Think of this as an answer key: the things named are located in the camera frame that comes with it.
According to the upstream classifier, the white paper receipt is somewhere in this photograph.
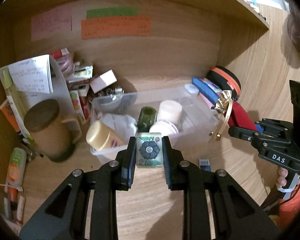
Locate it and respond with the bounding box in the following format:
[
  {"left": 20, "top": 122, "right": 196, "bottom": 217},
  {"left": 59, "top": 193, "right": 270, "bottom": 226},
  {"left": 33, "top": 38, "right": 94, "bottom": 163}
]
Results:
[{"left": 7, "top": 54, "right": 53, "bottom": 94}]

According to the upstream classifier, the brown mug with lid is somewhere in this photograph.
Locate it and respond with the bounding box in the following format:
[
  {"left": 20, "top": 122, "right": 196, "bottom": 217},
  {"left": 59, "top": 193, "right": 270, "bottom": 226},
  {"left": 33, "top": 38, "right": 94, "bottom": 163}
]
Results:
[{"left": 24, "top": 99, "right": 82, "bottom": 162}]

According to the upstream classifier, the cream cylindrical container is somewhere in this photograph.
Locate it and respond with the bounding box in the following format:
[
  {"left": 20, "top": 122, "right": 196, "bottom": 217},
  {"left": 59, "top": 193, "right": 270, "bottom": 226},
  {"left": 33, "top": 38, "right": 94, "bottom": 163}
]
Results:
[{"left": 157, "top": 100, "right": 183, "bottom": 126}]

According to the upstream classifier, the orange green tube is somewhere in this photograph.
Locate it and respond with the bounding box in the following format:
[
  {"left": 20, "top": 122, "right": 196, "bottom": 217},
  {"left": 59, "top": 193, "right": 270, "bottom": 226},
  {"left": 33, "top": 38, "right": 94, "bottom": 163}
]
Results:
[{"left": 6, "top": 147, "right": 27, "bottom": 189}]

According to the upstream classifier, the blue patterned pencil pouch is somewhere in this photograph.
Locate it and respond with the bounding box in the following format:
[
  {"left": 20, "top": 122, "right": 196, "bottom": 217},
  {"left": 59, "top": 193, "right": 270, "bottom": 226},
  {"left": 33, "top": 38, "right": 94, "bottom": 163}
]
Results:
[{"left": 192, "top": 77, "right": 222, "bottom": 108}]

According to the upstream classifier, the black orange round case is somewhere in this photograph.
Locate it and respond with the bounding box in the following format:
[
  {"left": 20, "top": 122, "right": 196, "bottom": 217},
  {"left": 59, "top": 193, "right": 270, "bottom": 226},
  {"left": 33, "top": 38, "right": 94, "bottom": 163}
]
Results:
[{"left": 206, "top": 66, "right": 242, "bottom": 101}]

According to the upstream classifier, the small pink white box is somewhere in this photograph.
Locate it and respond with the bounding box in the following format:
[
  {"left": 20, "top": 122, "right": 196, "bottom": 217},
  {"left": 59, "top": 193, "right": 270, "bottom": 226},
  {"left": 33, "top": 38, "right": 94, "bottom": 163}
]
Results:
[{"left": 90, "top": 70, "right": 117, "bottom": 94}]

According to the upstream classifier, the orange sticky note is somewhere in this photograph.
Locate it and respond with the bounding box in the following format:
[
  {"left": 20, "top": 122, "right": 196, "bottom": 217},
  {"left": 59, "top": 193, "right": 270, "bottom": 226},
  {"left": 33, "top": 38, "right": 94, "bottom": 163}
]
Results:
[{"left": 81, "top": 16, "right": 152, "bottom": 40}]

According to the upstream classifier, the stack of books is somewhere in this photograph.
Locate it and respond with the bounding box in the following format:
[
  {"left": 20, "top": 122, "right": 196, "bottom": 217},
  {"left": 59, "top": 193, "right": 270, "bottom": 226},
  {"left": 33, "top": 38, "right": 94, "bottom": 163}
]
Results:
[{"left": 50, "top": 48, "right": 93, "bottom": 125}]

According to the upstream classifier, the pink round case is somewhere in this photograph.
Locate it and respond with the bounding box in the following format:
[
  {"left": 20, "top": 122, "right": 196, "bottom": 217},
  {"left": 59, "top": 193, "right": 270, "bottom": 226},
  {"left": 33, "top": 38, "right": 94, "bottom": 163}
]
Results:
[{"left": 149, "top": 120, "right": 179, "bottom": 137}]

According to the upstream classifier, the pink sticky note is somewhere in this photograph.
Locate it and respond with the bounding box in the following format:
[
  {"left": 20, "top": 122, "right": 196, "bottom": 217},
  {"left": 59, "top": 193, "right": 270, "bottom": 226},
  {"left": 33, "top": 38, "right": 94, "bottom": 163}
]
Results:
[{"left": 31, "top": 6, "right": 72, "bottom": 41}]

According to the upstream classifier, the clear plastic storage bin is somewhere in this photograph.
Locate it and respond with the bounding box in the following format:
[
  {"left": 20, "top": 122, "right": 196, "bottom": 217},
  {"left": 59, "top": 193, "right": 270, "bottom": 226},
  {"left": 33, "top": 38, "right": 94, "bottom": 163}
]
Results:
[{"left": 90, "top": 84, "right": 218, "bottom": 164}]

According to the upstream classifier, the person right hand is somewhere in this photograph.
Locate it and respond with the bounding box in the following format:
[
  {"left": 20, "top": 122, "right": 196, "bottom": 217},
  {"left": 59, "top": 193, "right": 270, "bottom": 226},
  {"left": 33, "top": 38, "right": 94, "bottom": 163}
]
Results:
[{"left": 276, "top": 167, "right": 288, "bottom": 188}]

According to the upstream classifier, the red velvet pouch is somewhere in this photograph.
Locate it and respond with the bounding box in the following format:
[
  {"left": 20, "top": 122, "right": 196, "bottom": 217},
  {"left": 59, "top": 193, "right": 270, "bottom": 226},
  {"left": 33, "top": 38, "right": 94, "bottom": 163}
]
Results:
[{"left": 228, "top": 101, "right": 257, "bottom": 131}]

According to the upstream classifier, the dark green glass bottle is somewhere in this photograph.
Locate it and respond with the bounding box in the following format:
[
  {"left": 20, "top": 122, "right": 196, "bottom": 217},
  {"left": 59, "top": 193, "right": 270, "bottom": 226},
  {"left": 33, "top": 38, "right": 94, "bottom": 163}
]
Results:
[{"left": 137, "top": 106, "right": 157, "bottom": 132}]

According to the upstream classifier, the green flower pattern box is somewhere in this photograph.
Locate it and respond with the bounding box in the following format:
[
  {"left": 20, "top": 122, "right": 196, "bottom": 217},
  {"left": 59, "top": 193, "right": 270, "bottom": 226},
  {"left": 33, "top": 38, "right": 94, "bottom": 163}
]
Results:
[{"left": 136, "top": 132, "right": 164, "bottom": 168}]

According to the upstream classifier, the green sticky note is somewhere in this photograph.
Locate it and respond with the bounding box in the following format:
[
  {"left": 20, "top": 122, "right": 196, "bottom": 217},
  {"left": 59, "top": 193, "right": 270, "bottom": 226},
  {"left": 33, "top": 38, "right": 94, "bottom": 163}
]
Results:
[{"left": 86, "top": 7, "right": 138, "bottom": 19}]

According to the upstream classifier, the small blue packet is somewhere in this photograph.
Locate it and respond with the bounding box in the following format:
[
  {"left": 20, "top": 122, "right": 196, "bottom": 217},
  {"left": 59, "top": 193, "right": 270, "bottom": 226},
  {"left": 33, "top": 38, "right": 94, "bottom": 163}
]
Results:
[{"left": 198, "top": 158, "right": 211, "bottom": 172}]

